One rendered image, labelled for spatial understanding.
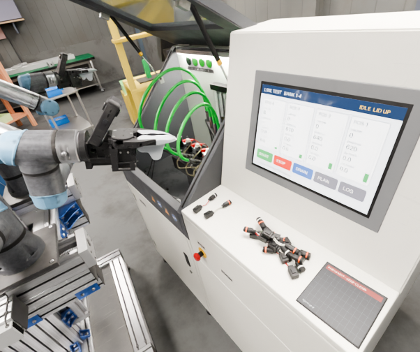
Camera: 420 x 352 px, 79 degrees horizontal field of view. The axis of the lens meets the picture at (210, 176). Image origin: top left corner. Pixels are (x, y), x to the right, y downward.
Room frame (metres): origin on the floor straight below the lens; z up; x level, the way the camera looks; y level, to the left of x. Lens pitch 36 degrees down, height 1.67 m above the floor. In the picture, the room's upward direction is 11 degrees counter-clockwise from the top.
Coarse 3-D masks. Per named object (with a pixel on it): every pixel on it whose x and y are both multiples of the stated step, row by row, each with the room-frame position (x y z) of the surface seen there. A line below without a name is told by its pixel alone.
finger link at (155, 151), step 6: (138, 138) 0.53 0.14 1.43; (144, 138) 0.53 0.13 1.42; (150, 138) 0.53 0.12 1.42; (156, 138) 0.54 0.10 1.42; (162, 138) 0.54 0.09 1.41; (168, 138) 0.55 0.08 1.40; (174, 138) 0.56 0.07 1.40; (156, 144) 0.53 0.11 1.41; (162, 144) 0.54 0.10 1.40; (138, 150) 0.53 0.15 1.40; (144, 150) 0.53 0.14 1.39; (150, 150) 0.54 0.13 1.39; (156, 150) 0.54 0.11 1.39; (162, 150) 0.54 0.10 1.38; (156, 156) 0.54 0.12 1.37
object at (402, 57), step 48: (240, 48) 0.91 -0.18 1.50; (288, 48) 0.75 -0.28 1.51; (336, 48) 0.64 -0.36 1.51; (384, 48) 0.55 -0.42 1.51; (240, 96) 0.87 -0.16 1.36; (240, 144) 0.83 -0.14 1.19; (240, 192) 0.79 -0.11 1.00; (288, 192) 0.62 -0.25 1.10; (192, 240) 0.74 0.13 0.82; (336, 240) 0.46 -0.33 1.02; (384, 240) 0.38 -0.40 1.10; (240, 288) 0.50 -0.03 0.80; (240, 336) 0.54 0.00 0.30; (288, 336) 0.32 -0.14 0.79
